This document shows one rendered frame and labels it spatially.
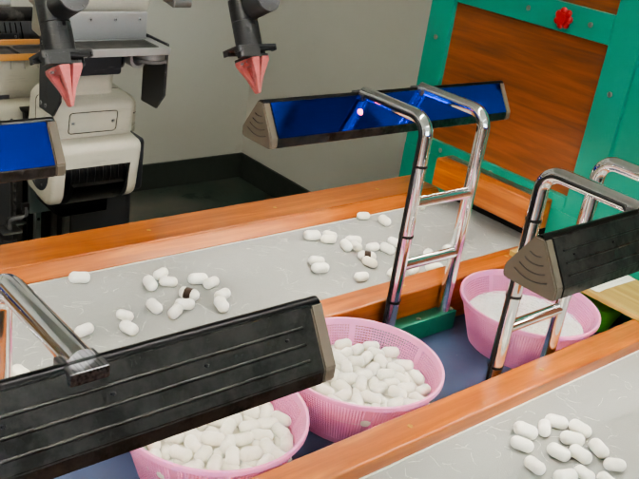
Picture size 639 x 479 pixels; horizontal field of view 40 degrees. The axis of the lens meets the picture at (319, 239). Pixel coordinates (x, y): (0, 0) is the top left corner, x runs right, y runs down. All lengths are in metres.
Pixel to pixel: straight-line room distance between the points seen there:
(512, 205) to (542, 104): 0.23
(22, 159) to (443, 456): 0.70
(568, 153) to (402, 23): 1.53
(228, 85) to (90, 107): 2.03
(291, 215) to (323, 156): 1.89
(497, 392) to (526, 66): 0.88
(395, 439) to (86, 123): 1.17
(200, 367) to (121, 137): 1.46
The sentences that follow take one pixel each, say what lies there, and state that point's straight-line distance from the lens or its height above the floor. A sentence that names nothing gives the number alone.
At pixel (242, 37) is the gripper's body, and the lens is 1.94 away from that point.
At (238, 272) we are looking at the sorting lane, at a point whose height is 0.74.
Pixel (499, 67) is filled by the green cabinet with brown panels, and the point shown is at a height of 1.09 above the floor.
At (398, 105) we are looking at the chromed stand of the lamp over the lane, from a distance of 1.52.
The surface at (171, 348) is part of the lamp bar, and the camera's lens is 0.74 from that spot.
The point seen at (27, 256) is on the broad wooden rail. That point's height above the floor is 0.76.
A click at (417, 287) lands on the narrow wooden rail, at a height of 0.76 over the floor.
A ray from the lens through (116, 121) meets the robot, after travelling 2.17.
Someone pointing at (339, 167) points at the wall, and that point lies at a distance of 3.73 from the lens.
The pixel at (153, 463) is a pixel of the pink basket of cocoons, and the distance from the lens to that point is 1.19.
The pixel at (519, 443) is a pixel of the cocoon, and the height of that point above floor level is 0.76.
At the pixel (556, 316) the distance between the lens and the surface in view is 1.57.
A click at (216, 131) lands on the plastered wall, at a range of 4.14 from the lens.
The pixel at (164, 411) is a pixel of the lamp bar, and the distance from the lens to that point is 0.74.
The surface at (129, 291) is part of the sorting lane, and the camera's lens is 1.60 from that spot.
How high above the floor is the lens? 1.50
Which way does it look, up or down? 24 degrees down
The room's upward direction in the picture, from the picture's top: 9 degrees clockwise
